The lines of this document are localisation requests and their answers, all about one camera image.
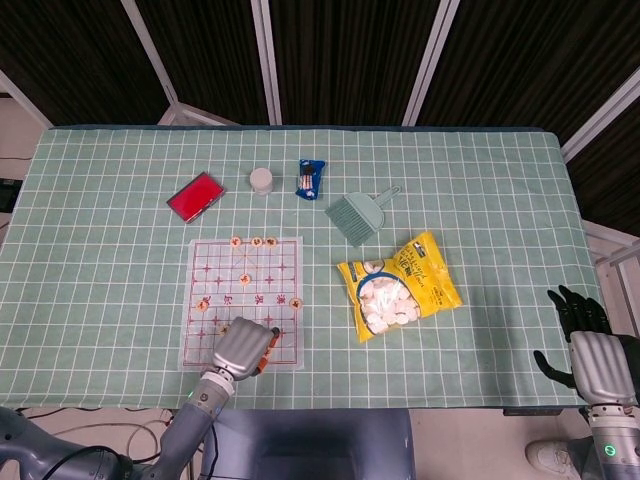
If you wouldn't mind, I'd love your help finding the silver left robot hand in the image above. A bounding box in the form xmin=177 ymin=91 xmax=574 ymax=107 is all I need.
xmin=211 ymin=316 xmax=282 ymax=383

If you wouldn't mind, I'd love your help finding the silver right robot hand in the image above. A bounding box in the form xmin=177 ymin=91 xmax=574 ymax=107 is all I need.
xmin=533 ymin=284 xmax=640 ymax=407

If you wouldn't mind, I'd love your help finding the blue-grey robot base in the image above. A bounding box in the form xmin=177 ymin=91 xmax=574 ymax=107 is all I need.
xmin=198 ymin=408 xmax=417 ymax=480

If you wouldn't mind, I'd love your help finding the translucent chess board sheet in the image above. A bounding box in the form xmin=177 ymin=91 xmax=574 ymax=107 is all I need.
xmin=178 ymin=235 xmax=307 ymax=372

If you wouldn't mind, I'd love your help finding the green hand brush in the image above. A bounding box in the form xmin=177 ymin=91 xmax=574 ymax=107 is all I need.
xmin=324 ymin=195 xmax=377 ymax=249

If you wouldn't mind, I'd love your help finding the white shoe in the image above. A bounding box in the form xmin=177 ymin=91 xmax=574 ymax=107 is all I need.
xmin=524 ymin=439 xmax=584 ymax=476

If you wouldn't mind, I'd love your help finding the green checked tablecloth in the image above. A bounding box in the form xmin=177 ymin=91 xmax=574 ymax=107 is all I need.
xmin=0 ymin=123 xmax=607 ymax=412

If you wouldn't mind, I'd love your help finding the red ink pad case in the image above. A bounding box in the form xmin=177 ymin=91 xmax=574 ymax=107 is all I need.
xmin=166 ymin=171 xmax=227 ymax=224

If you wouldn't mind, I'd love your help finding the yellow marshmallow bag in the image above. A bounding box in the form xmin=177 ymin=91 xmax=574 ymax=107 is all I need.
xmin=336 ymin=230 xmax=464 ymax=344

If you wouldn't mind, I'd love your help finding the small white lidded jar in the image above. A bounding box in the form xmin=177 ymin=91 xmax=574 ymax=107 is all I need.
xmin=249 ymin=167 xmax=276 ymax=195

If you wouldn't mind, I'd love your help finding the blue cookie snack packet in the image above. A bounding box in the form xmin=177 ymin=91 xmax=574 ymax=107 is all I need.
xmin=293 ymin=158 xmax=327 ymax=202

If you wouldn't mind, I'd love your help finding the green plastic dustpan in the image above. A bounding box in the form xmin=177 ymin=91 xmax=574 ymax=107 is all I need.
xmin=343 ymin=185 xmax=403 ymax=242

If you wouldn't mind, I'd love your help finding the white floor cable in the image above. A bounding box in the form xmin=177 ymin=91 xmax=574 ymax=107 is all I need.
xmin=49 ymin=418 xmax=174 ymax=457

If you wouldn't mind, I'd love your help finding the black floor cable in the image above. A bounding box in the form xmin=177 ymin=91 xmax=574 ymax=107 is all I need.
xmin=17 ymin=405 xmax=169 ymax=426

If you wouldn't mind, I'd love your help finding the white frame post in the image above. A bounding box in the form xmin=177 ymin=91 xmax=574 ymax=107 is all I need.
xmin=559 ymin=74 xmax=640 ymax=164
xmin=119 ymin=0 xmax=182 ymax=104
xmin=401 ymin=0 xmax=460 ymax=127
xmin=249 ymin=0 xmax=284 ymax=126
xmin=0 ymin=68 xmax=54 ymax=127

